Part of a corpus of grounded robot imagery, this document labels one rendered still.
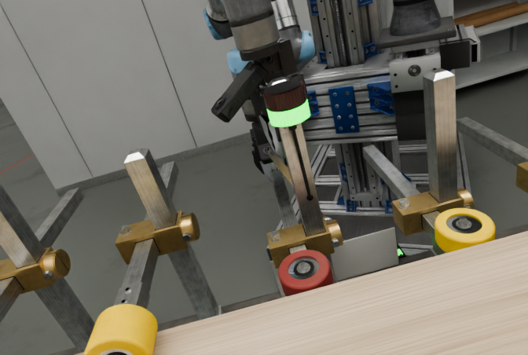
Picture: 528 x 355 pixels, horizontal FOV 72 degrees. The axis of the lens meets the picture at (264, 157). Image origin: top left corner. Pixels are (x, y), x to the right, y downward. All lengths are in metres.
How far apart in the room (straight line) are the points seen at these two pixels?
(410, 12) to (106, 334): 1.11
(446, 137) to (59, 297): 0.74
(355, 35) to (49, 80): 2.68
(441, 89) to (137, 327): 0.55
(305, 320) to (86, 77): 3.06
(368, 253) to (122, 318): 0.49
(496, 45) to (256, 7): 3.61
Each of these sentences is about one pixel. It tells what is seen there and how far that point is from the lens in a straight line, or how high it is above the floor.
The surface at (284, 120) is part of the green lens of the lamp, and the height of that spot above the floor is 1.12.
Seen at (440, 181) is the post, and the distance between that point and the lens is 0.71.
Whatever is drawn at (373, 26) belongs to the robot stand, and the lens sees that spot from 1.45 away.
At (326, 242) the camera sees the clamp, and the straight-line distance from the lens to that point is 0.69.
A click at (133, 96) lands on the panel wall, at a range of 3.33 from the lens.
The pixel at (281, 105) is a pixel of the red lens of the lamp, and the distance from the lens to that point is 0.50.
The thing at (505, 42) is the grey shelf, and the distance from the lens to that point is 4.15.
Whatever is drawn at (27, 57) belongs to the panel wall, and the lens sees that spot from 3.51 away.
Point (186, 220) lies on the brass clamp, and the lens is 0.65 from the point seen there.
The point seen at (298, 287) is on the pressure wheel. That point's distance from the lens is 0.55.
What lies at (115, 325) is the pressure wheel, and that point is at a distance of 0.52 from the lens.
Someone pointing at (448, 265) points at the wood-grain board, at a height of 0.90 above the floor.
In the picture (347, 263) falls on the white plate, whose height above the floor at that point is 0.74.
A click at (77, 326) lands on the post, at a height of 0.81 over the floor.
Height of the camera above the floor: 1.30
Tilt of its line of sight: 26 degrees down
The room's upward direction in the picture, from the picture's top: 16 degrees counter-clockwise
